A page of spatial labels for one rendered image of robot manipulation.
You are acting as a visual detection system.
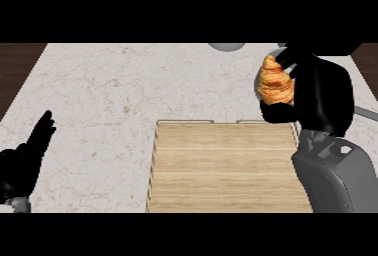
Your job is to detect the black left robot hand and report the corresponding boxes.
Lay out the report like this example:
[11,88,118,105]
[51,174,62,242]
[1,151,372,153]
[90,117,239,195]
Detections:
[0,109,57,205]

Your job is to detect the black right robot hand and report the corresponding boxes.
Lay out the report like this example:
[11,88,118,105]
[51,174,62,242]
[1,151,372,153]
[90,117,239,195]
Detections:
[258,42,363,138]

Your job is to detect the golden brown croissant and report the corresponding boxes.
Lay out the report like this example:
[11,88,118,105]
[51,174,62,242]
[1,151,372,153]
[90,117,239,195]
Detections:
[256,54,296,106]

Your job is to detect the pale wooden tray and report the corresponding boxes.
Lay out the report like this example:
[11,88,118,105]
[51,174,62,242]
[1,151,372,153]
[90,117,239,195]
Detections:
[144,119,314,214]

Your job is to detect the grey rounded object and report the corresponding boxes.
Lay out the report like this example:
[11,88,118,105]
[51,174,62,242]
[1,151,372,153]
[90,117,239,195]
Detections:
[206,42,246,53]

